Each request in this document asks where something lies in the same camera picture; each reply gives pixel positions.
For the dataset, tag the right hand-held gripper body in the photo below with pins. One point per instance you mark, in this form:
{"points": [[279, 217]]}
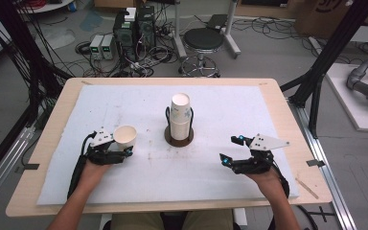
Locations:
{"points": [[255, 161]]}

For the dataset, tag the white table leg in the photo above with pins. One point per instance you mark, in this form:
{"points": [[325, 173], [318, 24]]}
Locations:
{"points": [[240, 217]]}

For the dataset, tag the black computer tower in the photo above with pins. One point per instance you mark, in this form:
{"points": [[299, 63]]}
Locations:
{"points": [[124, 40], [146, 30]]}

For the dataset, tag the single white paper cup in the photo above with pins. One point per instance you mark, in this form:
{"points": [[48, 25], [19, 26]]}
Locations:
{"points": [[125, 135]]}

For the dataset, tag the black flat device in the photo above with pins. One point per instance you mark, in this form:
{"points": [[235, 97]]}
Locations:
{"points": [[217, 21]]}

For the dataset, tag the stack of white paper cups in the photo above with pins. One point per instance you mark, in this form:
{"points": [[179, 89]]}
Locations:
{"points": [[180, 121]]}

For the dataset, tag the blue tape roll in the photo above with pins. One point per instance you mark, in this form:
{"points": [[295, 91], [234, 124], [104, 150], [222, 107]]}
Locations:
{"points": [[72, 6]]}

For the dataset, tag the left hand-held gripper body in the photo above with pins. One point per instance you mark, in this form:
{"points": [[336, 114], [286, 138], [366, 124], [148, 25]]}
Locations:
{"points": [[103, 155]]}

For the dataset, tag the small white box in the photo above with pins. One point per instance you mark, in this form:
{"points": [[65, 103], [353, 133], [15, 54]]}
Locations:
{"points": [[130, 14]]}

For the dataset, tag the black metal frame post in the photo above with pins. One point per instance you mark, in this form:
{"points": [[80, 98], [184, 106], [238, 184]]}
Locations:
{"points": [[329, 54], [22, 48]]}

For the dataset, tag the person's left hand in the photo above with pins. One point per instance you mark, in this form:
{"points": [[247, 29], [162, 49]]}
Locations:
{"points": [[92, 174]]}

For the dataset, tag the brown cardboard box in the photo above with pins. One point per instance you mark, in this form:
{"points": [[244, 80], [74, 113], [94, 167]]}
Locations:
{"points": [[326, 16]]}

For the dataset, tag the grey bench power supply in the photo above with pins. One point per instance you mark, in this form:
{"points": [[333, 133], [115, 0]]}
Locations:
{"points": [[96, 47], [108, 47]]}

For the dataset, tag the aluminium floor rail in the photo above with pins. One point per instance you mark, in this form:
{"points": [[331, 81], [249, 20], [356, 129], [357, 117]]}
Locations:
{"points": [[3, 169], [329, 179]]}

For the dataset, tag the white foam mat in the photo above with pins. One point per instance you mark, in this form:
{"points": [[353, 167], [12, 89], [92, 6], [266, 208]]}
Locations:
{"points": [[188, 179]]}

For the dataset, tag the person's right hand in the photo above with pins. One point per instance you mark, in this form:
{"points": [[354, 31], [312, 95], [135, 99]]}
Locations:
{"points": [[266, 180]]}

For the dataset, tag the person's khaki trousers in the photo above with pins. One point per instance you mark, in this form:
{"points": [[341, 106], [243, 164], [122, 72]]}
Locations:
{"points": [[134, 222]]}

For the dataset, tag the light wooden table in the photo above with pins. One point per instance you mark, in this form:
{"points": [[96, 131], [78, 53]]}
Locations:
{"points": [[300, 134]]}

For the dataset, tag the white floor platform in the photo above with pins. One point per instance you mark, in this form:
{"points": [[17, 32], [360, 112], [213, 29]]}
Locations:
{"points": [[351, 105]]}

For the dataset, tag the black round stool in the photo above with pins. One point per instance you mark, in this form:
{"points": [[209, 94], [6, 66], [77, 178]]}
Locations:
{"points": [[203, 39]]}

